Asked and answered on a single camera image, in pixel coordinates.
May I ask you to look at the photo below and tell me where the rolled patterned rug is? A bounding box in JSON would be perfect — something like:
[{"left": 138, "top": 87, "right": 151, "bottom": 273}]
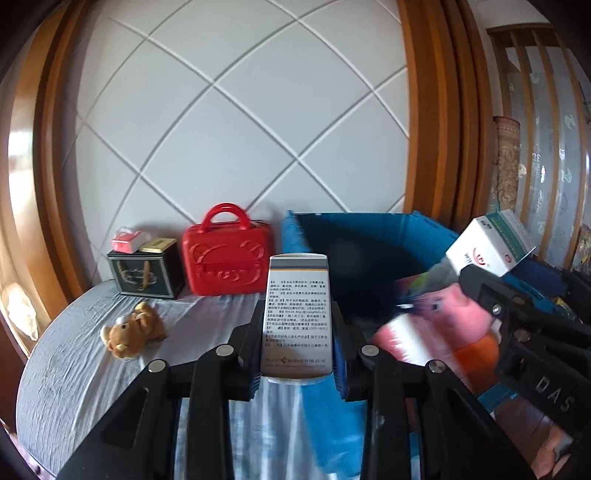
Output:
[{"left": 492, "top": 116, "right": 522, "bottom": 217}]

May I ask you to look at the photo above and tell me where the pink and white packet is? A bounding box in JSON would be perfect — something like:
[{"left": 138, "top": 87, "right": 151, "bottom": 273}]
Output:
[{"left": 372, "top": 314, "right": 444, "bottom": 370}]

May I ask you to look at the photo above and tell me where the pink pig plush toy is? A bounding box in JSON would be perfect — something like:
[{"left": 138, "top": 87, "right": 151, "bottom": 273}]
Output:
[{"left": 397, "top": 272, "right": 504, "bottom": 393}]

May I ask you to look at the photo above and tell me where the white and green box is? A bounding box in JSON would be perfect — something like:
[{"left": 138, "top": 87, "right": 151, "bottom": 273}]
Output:
[{"left": 444, "top": 209, "right": 537, "bottom": 278}]

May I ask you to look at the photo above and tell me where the grey plush toy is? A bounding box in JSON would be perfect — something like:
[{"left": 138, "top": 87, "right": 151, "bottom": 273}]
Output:
[{"left": 416, "top": 263, "right": 459, "bottom": 296}]

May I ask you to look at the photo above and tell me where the brown bear plush toy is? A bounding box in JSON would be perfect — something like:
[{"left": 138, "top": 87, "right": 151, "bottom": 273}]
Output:
[{"left": 100, "top": 300, "right": 166, "bottom": 361}]

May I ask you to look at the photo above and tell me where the person's right hand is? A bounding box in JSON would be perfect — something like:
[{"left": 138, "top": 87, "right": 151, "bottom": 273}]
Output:
[{"left": 533, "top": 422, "right": 578, "bottom": 480}]

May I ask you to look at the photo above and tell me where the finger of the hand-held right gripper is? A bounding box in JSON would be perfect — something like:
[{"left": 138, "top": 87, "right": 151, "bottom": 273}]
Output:
[
  {"left": 457, "top": 265, "right": 550, "bottom": 339},
  {"left": 517, "top": 257, "right": 571, "bottom": 289}
]

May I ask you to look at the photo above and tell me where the wooden frosted glass screen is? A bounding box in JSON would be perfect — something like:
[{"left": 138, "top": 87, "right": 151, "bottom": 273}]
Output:
[{"left": 487, "top": 25, "right": 591, "bottom": 268}]

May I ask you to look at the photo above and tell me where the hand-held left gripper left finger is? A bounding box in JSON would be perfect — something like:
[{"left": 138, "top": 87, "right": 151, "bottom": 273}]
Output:
[{"left": 55, "top": 300, "right": 269, "bottom": 480}]

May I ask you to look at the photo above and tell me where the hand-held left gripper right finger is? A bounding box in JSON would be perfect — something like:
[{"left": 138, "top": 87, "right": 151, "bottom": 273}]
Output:
[{"left": 330, "top": 300, "right": 536, "bottom": 480}]

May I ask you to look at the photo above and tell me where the black gift box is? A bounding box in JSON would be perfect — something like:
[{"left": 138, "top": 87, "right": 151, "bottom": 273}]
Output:
[{"left": 107, "top": 239, "right": 186, "bottom": 301}]

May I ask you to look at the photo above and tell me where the white quilted headboard panel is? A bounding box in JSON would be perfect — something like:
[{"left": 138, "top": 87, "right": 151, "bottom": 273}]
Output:
[{"left": 69, "top": 0, "right": 411, "bottom": 287}]

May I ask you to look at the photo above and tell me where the small gold box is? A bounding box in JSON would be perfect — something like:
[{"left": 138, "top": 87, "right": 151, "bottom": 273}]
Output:
[{"left": 139, "top": 237, "right": 178, "bottom": 254}]

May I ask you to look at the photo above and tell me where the red bear-embossed suitcase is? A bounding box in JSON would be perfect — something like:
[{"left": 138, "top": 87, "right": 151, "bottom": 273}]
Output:
[{"left": 181, "top": 203, "right": 274, "bottom": 297}]

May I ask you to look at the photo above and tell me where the wooden headboard frame post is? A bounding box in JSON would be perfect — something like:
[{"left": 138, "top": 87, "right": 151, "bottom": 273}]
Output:
[
  {"left": 397, "top": 0, "right": 499, "bottom": 232},
  {"left": 9, "top": 0, "right": 116, "bottom": 305}
]

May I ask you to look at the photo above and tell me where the blue plastic storage crate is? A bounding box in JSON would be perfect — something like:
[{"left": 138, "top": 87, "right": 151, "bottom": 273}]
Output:
[{"left": 277, "top": 210, "right": 573, "bottom": 478}]

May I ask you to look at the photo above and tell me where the red tissue pack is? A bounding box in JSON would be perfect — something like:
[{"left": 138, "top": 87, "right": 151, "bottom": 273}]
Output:
[{"left": 111, "top": 227, "right": 151, "bottom": 254}]

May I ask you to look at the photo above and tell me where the cream curtain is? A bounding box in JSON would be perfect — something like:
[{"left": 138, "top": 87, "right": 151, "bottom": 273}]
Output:
[{"left": 0, "top": 258, "right": 42, "bottom": 342}]

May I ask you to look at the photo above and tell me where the white medicine box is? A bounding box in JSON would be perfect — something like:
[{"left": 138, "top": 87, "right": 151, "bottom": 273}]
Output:
[{"left": 260, "top": 253, "right": 335, "bottom": 385}]

